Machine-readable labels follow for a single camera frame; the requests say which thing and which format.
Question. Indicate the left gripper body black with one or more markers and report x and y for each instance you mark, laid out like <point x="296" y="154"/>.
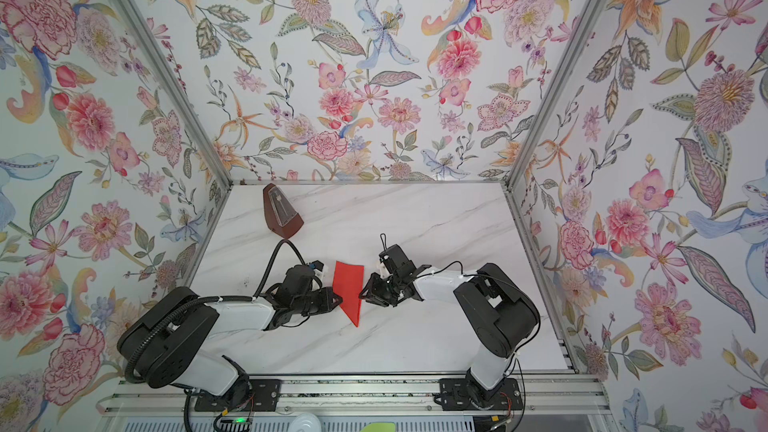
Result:
<point x="303" y="305"/>

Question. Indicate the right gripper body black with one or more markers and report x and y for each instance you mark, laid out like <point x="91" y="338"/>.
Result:
<point x="393" y="285"/>

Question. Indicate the red square paper sheet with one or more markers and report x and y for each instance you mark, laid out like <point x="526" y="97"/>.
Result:
<point x="348" y="284"/>

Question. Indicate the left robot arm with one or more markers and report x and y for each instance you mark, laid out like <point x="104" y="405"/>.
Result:
<point x="169" y="345"/>

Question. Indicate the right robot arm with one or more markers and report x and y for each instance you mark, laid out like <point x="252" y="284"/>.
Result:
<point x="502" y="316"/>

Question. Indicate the brown wooden metronome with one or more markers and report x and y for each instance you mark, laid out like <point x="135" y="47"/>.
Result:
<point x="280" y="216"/>

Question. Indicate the white round object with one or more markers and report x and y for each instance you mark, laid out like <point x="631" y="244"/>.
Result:
<point x="305" y="422"/>

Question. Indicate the green object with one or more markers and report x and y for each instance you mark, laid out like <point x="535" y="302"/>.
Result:
<point x="379" y="427"/>

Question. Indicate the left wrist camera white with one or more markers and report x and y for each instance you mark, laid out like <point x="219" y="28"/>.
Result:
<point x="317" y="267"/>

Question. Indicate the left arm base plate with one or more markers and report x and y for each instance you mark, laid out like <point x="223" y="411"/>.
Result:
<point x="258" y="395"/>

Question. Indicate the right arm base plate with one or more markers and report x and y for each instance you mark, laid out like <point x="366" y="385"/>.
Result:
<point x="462" y="394"/>

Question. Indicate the aluminium front rail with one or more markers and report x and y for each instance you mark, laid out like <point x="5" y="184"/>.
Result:
<point x="377" y="394"/>

